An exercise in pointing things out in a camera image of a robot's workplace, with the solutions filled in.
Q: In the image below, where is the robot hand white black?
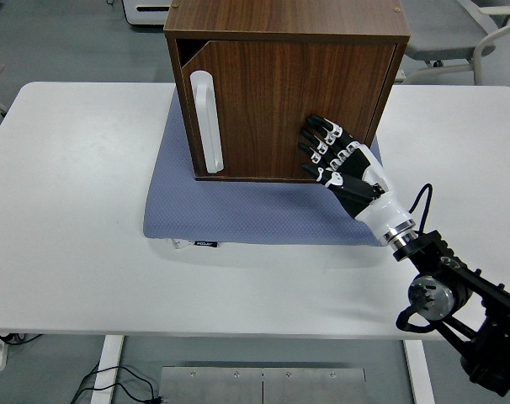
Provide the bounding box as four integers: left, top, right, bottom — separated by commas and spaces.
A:
297, 114, 415, 237

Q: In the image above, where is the brown wooden cabinet door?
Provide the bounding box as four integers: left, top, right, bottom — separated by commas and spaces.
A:
181, 40, 398, 178

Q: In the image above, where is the brown wooden cabinet body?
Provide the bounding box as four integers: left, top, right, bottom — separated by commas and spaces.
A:
162, 0, 411, 183

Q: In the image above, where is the blue-grey mesh mat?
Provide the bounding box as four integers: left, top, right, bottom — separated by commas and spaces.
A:
142, 90, 385, 247

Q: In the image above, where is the white table leg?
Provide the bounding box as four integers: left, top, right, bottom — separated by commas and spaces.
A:
403, 338, 436, 404
89, 335, 125, 404

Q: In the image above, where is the grey metal plate with screws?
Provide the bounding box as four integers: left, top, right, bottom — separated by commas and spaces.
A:
159, 366, 366, 404

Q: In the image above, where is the white appliance box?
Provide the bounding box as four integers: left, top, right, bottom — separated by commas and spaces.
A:
122, 0, 174, 27

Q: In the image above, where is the grey office chair white frame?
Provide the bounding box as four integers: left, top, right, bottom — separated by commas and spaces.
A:
400, 0, 510, 85

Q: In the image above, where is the white door handle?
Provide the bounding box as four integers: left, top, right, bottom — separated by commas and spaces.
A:
189, 70, 225, 174

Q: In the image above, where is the black floor cable with plug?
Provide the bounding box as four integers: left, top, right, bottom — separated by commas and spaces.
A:
69, 364, 167, 404

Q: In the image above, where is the black cable at power strip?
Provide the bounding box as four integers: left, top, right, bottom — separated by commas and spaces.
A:
0, 332, 42, 347

